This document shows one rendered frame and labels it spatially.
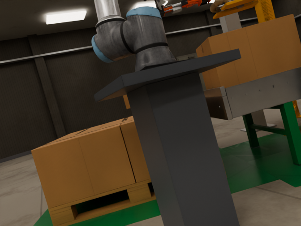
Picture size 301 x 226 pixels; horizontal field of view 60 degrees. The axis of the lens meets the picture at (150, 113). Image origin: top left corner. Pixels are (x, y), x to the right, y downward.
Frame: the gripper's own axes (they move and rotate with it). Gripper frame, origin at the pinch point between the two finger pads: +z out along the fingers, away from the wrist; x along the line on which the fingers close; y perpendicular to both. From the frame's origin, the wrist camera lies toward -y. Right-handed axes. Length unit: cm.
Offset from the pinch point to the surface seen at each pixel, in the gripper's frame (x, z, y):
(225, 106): -33, 76, 18
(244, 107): -33, 80, 29
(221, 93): -32, 68, 18
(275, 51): -18, 51, 66
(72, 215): -18, 120, -94
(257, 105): -33, 81, 37
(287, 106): -33, 87, 56
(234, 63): -17, 52, 37
